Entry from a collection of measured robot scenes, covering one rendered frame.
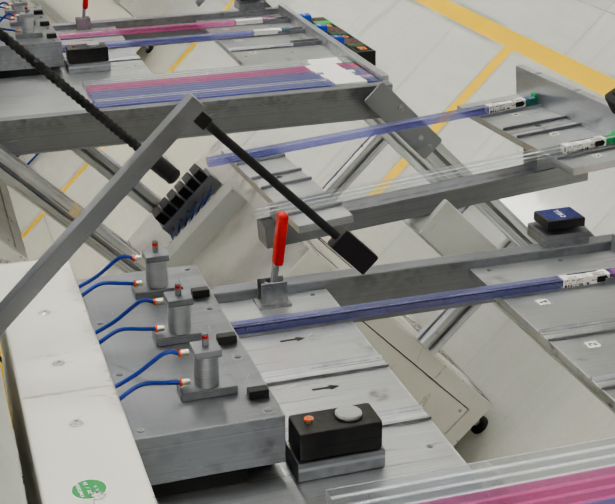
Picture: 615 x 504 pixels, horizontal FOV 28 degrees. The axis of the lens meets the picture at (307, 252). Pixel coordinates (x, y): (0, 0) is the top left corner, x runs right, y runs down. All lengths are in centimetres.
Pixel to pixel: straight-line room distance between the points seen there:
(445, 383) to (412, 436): 137
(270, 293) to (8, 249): 87
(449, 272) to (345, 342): 23
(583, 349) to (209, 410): 44
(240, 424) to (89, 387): 13
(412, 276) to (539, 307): 16
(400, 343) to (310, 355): 116
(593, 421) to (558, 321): 112
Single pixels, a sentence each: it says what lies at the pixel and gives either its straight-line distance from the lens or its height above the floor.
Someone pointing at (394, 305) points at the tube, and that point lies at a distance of 138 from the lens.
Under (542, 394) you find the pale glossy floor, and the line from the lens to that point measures 263.
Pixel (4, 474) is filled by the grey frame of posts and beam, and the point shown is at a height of 133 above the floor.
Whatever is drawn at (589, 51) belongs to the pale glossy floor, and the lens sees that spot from 332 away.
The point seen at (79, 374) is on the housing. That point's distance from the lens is 111.
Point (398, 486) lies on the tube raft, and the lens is 107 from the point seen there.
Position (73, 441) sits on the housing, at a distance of 102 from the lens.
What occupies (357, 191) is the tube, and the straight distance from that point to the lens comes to 156.
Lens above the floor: 170
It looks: 28 degrees down
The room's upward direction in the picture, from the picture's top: 50 degrees counter-clockwise
